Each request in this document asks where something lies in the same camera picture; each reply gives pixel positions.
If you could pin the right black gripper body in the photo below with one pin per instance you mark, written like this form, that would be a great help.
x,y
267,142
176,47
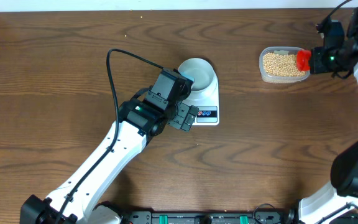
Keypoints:
x,y
328,60

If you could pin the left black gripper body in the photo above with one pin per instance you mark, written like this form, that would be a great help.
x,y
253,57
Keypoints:
x,y
178,120

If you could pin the red plastic measuring scoop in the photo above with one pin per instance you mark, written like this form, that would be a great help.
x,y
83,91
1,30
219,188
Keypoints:
x,y
302,60

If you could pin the light blue round bowl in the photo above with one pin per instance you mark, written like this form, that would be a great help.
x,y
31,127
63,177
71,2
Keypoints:
x,y
201,72

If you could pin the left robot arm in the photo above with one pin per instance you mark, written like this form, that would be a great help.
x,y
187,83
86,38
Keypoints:
x,y
139,119

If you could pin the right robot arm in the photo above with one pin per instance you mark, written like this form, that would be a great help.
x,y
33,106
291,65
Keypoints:
x,y
340,194

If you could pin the white digital kitchen scale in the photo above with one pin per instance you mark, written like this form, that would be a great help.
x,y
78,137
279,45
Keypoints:
x,y
208,104

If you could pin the soybeans pile in container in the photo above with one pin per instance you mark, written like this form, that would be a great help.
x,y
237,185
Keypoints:
x,y
281,65

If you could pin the clear plastic container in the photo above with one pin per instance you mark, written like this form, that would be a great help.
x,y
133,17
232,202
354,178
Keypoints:
x,y
276,79

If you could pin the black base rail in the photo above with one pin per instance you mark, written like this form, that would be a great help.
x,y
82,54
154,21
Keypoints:
x,y
262,216

